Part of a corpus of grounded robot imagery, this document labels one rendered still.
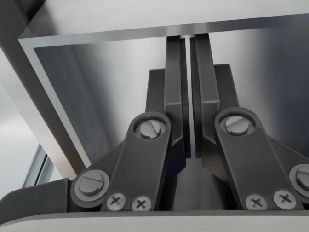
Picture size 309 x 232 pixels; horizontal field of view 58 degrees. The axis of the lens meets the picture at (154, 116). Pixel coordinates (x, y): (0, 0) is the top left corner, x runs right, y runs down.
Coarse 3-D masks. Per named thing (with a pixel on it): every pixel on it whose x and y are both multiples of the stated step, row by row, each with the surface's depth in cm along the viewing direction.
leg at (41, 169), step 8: (40, 152) 60; (32, 160) 59; (40, 160) 58; (48, 160) 59; (32, 168) 57; (40, 168) 57; (48, 168) 58; (32, 176) 56; (40, 176) 56; (48, 176) 58; (24, 184) 55; (32, 184) 55
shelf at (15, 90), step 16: (0, 48) 15; (0, 64) 15; (0, 80) 16; (16, 80) 16; (16, 96) 17; (32, 112) 18; (32, 128) 19; (48, 128) 19; (48, 144) 20; (64, 160) 22; (64, 176) 24
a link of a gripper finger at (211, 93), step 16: (192, 48) 10; (208, 48) 10; (192, 64) 9; (208, 64) 9; (224, 64) 10; (192, 80) 9; (208, 80) 8; (224, 80) 10; (192, 96) 11; (208, 96) 8; (224, 96) 9; (208, 112) 8; (208, 128) 8; (208, 144) 8; (272, 144) 8; (208, 160) 9; (288, 160) 7; (304, 160) 7; (224, 176) 8; (288, 176) 7; (304, 176) 7; (304, 192) 6; (304, 208) 6
